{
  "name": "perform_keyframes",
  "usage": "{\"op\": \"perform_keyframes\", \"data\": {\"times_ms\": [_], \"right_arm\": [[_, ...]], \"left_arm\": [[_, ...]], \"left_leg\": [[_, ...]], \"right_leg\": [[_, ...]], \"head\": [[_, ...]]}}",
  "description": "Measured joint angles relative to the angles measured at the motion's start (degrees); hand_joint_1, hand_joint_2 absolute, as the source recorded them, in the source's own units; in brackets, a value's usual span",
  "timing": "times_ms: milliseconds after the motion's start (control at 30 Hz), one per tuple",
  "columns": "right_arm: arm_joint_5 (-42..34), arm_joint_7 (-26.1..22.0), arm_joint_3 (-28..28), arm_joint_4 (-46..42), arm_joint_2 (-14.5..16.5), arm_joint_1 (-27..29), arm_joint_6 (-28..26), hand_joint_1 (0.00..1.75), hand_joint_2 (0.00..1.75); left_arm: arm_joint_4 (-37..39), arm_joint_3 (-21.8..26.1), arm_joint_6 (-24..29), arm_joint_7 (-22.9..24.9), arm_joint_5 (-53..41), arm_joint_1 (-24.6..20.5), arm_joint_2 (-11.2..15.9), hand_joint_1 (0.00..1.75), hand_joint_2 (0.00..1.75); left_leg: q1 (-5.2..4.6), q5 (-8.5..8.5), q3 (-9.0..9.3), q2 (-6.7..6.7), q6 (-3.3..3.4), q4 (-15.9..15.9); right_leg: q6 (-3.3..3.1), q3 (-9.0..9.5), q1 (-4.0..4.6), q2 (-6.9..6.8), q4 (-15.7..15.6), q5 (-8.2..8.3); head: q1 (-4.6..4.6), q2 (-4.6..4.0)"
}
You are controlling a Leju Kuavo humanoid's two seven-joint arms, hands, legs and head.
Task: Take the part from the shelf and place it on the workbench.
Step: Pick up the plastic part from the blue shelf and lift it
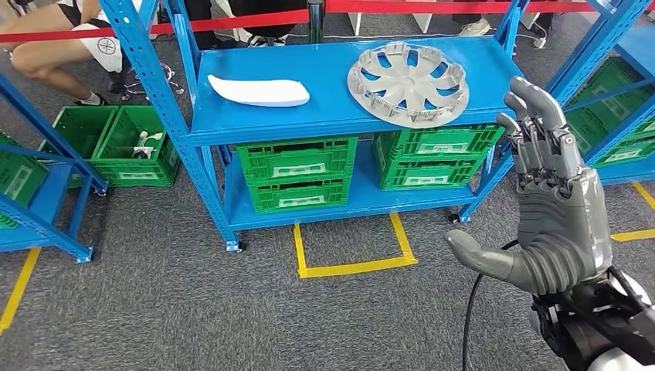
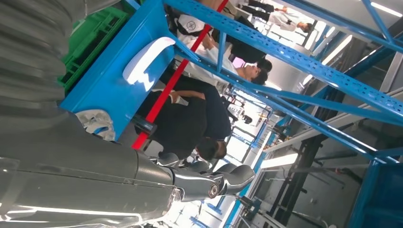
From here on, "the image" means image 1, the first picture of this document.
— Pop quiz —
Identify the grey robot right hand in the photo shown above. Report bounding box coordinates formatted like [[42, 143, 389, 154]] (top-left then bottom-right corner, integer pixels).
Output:
[[443, 75, 614, 298]]

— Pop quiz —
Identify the silver plastic wheel cover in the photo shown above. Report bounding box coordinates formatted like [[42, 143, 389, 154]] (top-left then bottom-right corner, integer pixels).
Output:
[[347, 42, 470, 129]]

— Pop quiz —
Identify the blue metal shelf rack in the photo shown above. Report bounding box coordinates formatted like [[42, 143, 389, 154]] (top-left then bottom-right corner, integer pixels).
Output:
[[544, 0, 655, 187], [0, 73, 110, 264], [98, 0, 529, 254]]

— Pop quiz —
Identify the white plastic cover part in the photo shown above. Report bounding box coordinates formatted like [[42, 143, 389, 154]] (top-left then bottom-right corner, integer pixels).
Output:
[[207, 73, 311, 108]]

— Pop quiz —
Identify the white plastic connector part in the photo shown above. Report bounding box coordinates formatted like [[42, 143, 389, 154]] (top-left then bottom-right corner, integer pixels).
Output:
[[137, 131, 165, 149]]

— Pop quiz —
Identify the yellow floor tape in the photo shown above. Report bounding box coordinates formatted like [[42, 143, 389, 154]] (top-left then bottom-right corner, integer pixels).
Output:
[[610, 182, 655, 243], [0, 247, 42, 336], [293, 212, 419, 280]]

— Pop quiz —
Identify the person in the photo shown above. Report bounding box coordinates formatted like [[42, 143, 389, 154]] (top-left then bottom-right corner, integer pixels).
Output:
[[450, 12, 494, 38], [183, 0, 227, 51], [226, 0, 309, 49], [8, 0, 161, 107]]

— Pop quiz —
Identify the white desk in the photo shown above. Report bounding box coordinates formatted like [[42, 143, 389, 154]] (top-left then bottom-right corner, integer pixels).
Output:
[[348, 11, 437, 38]]

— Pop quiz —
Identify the red barrier belt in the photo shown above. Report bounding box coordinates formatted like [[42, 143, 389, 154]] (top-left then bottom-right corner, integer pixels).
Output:
[[324, 0, 655, 15], [0, 9, 311, 45]]

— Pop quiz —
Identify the chrome stool base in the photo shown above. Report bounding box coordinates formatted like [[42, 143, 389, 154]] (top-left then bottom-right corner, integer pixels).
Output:
[[121, 60, 186, 102]]

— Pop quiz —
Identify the black cable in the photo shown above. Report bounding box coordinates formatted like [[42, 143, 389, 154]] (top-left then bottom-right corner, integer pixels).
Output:
[[462, 239, 521, 371]]

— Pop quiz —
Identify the black barrier post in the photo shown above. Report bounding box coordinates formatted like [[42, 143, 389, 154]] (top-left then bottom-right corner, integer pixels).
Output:
[[306, 0, 325, 45]]

